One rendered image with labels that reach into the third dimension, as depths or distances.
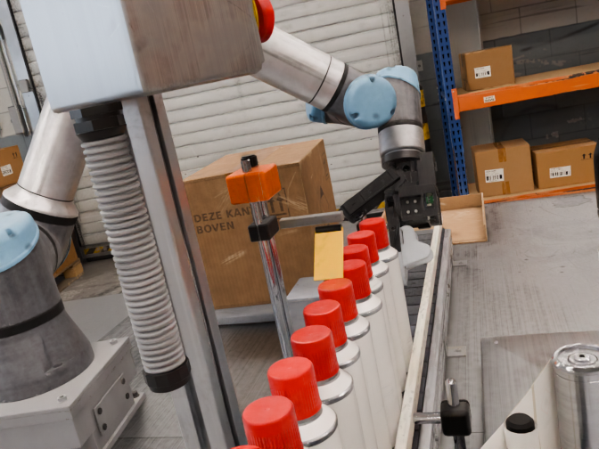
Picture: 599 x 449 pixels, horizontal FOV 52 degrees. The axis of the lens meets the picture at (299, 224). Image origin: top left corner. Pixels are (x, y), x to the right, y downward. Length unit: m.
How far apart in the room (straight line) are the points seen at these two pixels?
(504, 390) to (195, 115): 4.56
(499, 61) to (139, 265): 4.01
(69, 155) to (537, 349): 0.72
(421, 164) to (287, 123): 4.01
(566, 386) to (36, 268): 0.69
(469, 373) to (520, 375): 0.13
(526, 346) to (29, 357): 0.66
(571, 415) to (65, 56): 0.42
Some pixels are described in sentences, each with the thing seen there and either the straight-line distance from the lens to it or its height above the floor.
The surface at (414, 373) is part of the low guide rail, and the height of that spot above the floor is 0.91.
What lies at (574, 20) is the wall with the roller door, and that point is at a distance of 5.25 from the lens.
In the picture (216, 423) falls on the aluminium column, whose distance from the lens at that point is 0.62.
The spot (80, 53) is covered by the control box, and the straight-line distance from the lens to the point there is 0.46.
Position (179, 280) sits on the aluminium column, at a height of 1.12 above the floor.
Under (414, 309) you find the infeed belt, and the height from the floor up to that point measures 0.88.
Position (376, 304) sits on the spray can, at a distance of 0.63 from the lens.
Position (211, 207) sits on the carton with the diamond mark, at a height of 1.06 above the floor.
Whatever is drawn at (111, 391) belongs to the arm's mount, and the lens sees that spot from 0.95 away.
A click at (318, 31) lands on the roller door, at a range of 4.94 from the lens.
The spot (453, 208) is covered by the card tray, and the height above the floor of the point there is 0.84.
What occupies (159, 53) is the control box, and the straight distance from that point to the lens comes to 0.40.
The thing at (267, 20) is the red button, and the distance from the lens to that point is 0.46.
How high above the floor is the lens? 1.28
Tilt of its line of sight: 14 degrees down
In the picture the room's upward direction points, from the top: 11 degrees counter-clockwise
